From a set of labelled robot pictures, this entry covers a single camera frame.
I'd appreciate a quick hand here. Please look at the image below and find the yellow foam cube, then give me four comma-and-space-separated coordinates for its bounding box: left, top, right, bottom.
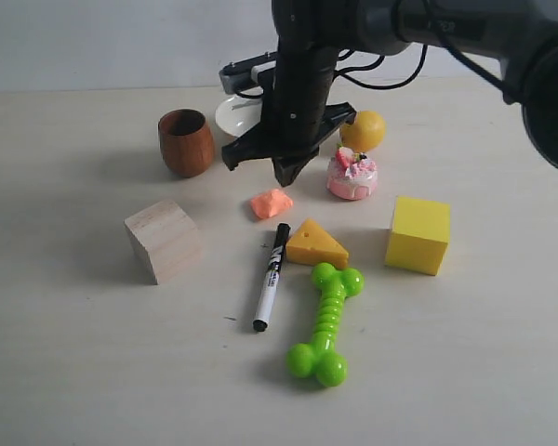
384, 196, 451, 276

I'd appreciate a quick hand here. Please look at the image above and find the orange lump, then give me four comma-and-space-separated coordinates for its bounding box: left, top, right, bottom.
250, 189, 294, 219

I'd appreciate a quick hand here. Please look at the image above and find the brown wooden cup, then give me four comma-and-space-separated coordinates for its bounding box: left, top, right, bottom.
158, 109, 215, 178

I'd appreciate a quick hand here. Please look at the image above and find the black cable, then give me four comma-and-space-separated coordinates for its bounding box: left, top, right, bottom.
234, 44, 430, 99

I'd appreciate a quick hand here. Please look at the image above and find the yellow toy cheese wedge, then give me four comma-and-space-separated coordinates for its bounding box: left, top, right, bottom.
286, 218, 349, 269

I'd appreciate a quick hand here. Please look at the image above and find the green toy bone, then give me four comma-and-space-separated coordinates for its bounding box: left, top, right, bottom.
286, 262, 365, 387

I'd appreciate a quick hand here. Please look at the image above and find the black white marker pen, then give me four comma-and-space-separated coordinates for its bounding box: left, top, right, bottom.
252, 223, 291, 333

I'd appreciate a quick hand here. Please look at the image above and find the yellow lemon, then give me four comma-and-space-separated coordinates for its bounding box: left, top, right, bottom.
339, 111, 386, 152

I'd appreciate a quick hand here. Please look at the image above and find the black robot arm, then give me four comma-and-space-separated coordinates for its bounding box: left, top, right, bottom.
219, 0, 558, 186

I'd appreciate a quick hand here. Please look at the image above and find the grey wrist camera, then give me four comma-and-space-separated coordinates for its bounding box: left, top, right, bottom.
219, 51, 277, 95

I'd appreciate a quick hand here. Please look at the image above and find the light wooden cube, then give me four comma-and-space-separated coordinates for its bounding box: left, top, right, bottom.
124, 199, 202, 284

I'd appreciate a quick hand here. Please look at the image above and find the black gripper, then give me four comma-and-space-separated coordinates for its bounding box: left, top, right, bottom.
221, 46, 356, 187

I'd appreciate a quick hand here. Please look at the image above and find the pink toy cake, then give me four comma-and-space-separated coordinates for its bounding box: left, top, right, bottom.
326, 145, 378, 201

